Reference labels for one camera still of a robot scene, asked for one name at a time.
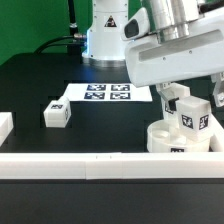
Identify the white right fence bar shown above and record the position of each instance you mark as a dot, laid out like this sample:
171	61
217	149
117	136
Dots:
217	139

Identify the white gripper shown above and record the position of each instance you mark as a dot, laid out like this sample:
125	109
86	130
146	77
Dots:
200	54

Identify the white front fence bar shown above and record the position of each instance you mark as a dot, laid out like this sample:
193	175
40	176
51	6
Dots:
89	166

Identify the white sheet with tags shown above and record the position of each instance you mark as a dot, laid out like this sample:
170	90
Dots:
121	92

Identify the white round stool seat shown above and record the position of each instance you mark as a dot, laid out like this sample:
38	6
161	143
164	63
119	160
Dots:
169	137

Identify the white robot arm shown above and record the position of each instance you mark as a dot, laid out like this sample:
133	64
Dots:
171	19

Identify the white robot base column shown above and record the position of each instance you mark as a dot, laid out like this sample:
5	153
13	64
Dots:
104	47

